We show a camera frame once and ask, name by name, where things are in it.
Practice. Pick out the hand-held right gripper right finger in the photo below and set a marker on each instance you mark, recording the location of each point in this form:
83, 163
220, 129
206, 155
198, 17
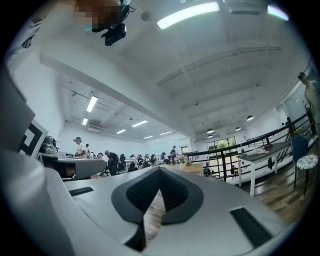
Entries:
175, 195

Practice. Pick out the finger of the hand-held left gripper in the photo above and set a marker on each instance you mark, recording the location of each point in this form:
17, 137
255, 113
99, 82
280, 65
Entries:
87, 167

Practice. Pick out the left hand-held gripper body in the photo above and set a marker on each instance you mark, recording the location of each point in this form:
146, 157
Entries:
27, 140

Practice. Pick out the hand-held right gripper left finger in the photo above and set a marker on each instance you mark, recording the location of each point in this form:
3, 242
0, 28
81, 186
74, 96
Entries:
142, 192

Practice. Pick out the yellow flowers bunch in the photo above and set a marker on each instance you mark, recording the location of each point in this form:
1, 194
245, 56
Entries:
188, 163

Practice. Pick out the pink flowers bunch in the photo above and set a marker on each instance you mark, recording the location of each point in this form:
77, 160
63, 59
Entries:
181, 157

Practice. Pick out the wooden table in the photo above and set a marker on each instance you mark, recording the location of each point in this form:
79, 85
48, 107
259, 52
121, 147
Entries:
195, 168

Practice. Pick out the black office chair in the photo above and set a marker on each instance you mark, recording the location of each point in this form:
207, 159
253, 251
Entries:
122, 160

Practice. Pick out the white ceiling tube light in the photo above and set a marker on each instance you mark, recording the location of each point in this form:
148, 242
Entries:
92, 103
277, 12
121, 131
140, 123
85, 121
187, 15
148, 137
166, 133

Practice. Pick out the black metal railing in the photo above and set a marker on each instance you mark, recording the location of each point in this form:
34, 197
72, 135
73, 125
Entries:
224, 170

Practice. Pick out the black-framed glass door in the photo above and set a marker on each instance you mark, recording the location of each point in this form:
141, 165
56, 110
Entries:
228, 142

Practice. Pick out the metal desk stand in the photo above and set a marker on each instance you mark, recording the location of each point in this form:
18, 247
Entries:
243, 150

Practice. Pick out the white cloth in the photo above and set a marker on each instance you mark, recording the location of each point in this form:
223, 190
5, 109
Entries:
258, 150

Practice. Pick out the red book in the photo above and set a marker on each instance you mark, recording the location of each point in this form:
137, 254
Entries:
266, 147

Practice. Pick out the person's white shirt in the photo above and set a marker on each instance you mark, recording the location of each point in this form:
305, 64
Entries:
30, 27

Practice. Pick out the blue chair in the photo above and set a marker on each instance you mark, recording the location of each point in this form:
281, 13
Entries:
298, 145

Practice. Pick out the floral seat cushion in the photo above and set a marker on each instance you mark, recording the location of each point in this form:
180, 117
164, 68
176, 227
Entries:
308, 161

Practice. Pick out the person's head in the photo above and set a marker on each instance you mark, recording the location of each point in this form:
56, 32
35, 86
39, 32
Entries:
100, 12

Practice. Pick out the round smoke detector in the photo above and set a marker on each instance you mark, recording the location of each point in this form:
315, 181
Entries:
145, 15

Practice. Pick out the ceiling air conditioner vent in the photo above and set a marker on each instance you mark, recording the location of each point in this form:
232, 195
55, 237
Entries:
245, 11

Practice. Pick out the black head-mounted camera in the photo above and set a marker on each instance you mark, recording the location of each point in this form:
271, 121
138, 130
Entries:
115, 35

